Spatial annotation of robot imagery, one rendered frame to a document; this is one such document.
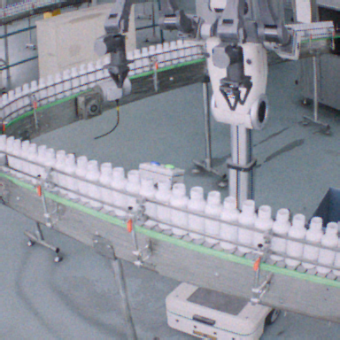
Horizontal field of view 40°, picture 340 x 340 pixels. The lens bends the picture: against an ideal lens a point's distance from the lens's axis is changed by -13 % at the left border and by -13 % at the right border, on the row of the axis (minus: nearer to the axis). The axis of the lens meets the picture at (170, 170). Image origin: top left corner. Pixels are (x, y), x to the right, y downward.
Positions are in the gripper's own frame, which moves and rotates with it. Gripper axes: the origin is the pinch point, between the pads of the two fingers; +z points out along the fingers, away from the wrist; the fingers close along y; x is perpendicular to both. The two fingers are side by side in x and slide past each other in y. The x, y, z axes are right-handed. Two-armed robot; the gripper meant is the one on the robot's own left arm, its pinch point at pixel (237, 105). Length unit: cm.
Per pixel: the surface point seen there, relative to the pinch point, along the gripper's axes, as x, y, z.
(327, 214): -22, 46, 58
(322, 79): 82, 372, 90
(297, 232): -29.0, -16.1, 27.9
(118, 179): 35.8, -16.0, 26.2
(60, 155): 65, -15, 24
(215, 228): -0.5, -15.6, 34.4
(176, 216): 12.6, -17.1, 32.9
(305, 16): 100, 375, 17
